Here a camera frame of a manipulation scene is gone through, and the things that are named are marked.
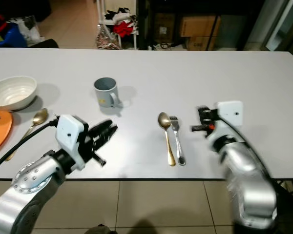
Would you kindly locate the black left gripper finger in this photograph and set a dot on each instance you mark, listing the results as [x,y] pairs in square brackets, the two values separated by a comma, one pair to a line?
[107,134]
[100,127]

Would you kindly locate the cream ribbed ceramic bowl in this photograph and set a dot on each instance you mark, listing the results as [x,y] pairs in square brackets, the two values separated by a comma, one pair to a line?
[13,91]

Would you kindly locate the gold spoon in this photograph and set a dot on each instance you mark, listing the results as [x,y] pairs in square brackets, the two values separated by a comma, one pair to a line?
[163,120]
[40,117]

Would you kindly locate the dark cardboard box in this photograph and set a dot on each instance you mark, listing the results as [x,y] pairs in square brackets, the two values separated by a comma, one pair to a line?
[164,28]

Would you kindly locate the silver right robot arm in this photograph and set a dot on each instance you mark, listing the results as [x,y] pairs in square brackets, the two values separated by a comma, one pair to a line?
[246,175]

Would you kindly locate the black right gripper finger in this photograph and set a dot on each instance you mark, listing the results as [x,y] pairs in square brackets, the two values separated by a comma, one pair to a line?
[201,115]
[210,114]

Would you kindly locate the white metal rack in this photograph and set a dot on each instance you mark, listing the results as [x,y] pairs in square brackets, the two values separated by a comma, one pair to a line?
[135,19]

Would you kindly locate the red cloth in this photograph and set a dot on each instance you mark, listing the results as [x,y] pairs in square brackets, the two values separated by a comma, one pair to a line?
[123,28]

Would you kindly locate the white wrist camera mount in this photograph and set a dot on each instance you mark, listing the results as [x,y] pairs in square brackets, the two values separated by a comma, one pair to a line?
[70,134]
[230,113]

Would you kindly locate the orange round plate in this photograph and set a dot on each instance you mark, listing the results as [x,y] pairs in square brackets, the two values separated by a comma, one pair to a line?
[1,134]

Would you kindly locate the small brown cardboard box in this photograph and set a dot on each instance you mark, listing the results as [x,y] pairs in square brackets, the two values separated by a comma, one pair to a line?
[199,44]

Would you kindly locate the black shelving unit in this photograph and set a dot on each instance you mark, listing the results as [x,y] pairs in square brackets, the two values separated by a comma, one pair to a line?
[232,24]

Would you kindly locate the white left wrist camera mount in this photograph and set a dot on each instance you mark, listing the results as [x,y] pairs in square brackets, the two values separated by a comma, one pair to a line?
[70,134]

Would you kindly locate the black and white clothes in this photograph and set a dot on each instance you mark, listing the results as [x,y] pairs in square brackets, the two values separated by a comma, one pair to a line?
[121,14]

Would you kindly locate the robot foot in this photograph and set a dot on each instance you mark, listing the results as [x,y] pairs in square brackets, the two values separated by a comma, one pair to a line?
[100,229]

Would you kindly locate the large brown cardboard box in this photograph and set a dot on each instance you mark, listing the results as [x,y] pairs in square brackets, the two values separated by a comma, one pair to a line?
[198,26]

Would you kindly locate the clear plastic bag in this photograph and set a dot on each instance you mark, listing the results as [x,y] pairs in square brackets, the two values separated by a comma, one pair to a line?
[30,29]

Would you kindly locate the glass door frame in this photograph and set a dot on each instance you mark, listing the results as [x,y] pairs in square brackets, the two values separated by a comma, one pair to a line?
[281,24]

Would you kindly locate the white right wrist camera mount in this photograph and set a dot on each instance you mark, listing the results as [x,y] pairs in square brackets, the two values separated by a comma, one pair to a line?
[230,113]

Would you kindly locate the silver fork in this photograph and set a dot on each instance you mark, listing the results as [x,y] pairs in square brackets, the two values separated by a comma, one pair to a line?
[177,144]

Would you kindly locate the patterned shiny bag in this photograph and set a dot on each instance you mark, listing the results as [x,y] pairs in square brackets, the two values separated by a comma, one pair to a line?
[106,40]

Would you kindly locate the blue bag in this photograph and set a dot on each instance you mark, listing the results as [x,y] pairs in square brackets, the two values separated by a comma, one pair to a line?
[15,36]

